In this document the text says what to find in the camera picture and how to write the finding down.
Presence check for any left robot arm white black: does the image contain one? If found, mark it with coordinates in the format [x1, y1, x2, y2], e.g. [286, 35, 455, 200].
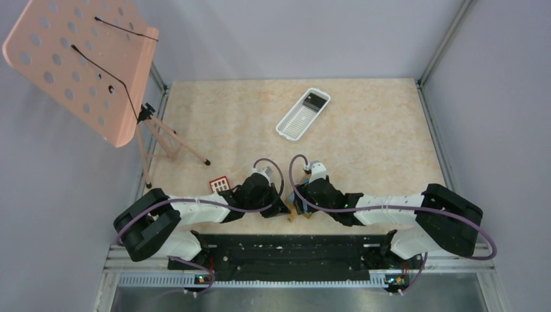
[113, 173, 290, 262]

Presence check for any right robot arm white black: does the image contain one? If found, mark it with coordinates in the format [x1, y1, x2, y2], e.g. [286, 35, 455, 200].
[285, 177, 483, 259]

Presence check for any red white grid card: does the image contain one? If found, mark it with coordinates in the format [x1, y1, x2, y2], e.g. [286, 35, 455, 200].
[209, 175, 231, 193]

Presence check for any black card stack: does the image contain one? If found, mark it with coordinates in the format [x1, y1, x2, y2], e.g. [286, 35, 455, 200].
[303, 93, 327, 112]

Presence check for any white perforated plastic tray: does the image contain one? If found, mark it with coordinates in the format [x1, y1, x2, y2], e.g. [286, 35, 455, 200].
[275, 88, 331, 142]

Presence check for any pink perforated music stand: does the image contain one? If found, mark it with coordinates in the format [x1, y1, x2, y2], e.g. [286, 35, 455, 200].
[2, 0, 212, 189]

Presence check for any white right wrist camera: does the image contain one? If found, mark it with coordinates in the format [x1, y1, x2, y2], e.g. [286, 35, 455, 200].
[303, 161, 328, 182]

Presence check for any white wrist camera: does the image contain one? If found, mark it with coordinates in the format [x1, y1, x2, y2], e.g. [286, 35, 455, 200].
[251, 166, 273, 181]
[303, 161, 328, 182]

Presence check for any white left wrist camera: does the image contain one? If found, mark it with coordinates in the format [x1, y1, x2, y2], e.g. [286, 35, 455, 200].
[251, 166, 273, 181]

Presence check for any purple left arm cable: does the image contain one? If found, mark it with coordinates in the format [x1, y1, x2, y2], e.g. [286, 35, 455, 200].
[113, 157, 286, 298]

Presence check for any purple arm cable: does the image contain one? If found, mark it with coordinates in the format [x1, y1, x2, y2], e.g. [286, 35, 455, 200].
[113, 157, 286, 298]
[288, 154, 498, 296]

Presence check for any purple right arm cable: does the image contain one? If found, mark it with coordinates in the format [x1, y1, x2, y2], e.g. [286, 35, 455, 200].
[288, 154, 498, 296]

